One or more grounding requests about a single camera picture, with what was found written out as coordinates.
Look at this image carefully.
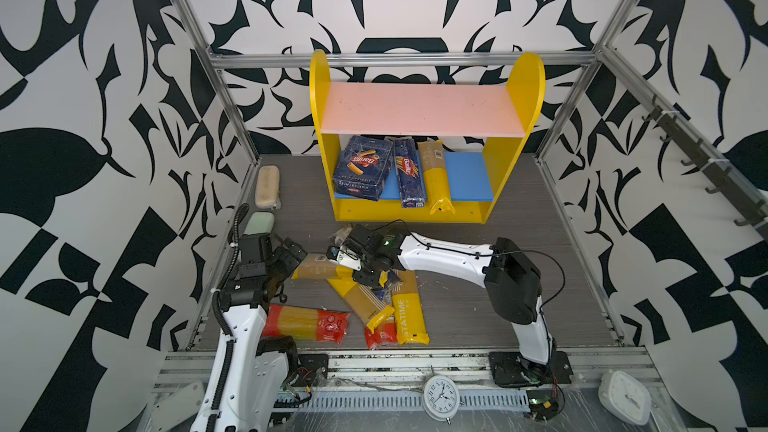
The blue Barilla spaghetti bag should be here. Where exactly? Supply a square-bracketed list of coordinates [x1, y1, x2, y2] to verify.
[393, 137, 427, 209]

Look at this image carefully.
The blue Barilla pasta box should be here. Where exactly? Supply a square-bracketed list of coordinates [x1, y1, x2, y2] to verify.
[332, 135, 394, 201]

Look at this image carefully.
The plain yellow spaghetti bag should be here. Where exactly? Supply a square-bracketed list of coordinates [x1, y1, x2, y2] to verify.
[418, 140, 455, 215]

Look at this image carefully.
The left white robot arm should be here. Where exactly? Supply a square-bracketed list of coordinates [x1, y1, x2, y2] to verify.
[190, 233, 307, 431]

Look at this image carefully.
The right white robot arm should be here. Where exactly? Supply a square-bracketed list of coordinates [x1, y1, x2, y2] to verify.
[326, 224, 555, 372]

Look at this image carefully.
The yellow wooden shelf unit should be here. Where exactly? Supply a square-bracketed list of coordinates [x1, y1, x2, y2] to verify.
[309, 50, 546, 224]

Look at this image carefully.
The blue lower shelf board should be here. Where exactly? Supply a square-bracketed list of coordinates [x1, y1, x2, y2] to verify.
[333, 150, 495, 203]

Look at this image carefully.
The mint green zipper case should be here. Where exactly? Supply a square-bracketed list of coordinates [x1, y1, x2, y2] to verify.
[242, 211, 275, 235]

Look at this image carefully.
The yellow spaghetti bag with barcode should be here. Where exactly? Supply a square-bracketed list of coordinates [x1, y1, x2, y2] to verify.
[292, 254, 353, 280]

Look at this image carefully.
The yellow Pastatime spaghetti bag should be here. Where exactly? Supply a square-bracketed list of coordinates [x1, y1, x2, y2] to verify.
[390, 270, 430, 345]

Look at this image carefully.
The beige zipper case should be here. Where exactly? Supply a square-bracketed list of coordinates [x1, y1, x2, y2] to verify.
[254, 165, 281, 210]

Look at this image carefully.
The round white alarm clock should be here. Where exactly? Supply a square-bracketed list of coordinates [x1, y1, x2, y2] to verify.
[422, 375, 460, 423]

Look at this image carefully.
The square white clock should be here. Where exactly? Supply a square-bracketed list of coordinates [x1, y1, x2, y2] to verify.
[598, 370, 652, 426]

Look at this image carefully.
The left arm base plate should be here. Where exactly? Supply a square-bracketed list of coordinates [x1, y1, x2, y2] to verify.
[292, 353, 329, 389]

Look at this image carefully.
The white slotted cable duct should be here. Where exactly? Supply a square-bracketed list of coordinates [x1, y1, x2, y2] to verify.
[273, 390, 530, 413]

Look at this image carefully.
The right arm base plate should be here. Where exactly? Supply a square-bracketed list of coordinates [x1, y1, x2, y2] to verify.
[488, 351, 572, 388]

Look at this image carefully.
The white metal bracket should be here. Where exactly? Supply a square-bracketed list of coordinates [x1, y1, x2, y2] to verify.
[145, 381, 205, 432]

